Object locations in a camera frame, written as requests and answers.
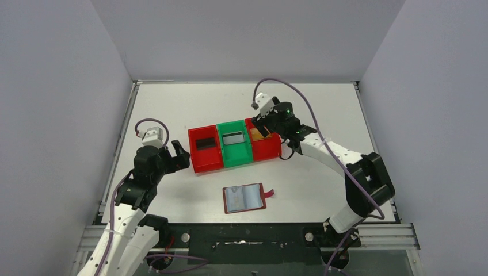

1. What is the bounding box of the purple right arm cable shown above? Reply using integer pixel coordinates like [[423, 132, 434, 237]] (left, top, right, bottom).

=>
[[250, 78, 386, 276]]

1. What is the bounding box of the red plastic bin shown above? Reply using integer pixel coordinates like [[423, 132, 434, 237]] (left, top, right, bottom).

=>
[[245, 118, 282, 162], [188, 125, 224, 174]]

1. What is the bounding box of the green plastic bin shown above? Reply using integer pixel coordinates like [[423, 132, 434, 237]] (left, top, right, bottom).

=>
[[216, 120, 253, 168]]

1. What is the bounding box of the red leather card holder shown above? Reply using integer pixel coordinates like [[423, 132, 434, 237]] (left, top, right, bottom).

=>
[[222, 183, 275, 214]]

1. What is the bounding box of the aluminium table edge rail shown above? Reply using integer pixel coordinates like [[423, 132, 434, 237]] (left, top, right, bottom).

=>
[[97, 80, 140, 216]]

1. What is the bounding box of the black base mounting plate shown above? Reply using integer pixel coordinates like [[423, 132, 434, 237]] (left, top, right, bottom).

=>
[[146, 223, 361, 271]]

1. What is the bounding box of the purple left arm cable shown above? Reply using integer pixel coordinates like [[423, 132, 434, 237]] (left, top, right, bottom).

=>
[[93, 118, 209, 276]]

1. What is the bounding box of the silver card in bin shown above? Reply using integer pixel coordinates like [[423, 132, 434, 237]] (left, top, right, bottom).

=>
[[222, 132, 245, 145]]

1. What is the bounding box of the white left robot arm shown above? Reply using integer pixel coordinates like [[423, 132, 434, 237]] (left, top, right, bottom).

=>
[[78, 140, 190, 275]]

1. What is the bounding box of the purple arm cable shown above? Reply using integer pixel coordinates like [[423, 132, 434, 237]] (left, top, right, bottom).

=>
[[93, 118, 209, 276], [250, 78, 386, 276]]

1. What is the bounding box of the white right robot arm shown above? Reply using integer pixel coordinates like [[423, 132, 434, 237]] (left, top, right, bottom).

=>
[[251, 93, 395, 246]]

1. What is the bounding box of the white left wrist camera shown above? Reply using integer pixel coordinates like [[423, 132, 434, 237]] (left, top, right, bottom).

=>
[[136, 126, 165, 149]]

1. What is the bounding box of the black card in bin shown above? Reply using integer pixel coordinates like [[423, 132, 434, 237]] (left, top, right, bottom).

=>
[[195, 137, 216, 150]]

